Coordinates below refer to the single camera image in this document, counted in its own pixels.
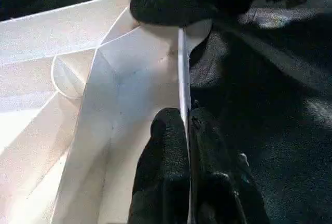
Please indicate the white plastic table top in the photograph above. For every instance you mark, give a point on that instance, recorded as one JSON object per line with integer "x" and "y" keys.
{"x": 62, "y": 130}

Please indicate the black plastic mat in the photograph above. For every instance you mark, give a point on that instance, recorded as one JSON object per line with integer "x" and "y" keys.
{"x": 280, "y": 130}

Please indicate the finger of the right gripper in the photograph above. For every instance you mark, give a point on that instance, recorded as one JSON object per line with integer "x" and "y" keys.
{"x": 181, "y": 1}

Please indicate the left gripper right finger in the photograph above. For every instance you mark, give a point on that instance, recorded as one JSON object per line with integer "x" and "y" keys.
{"x": 223, "y": 182}

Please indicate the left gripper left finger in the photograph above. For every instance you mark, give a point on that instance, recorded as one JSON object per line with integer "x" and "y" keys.
{"x": 163, "y": 172}

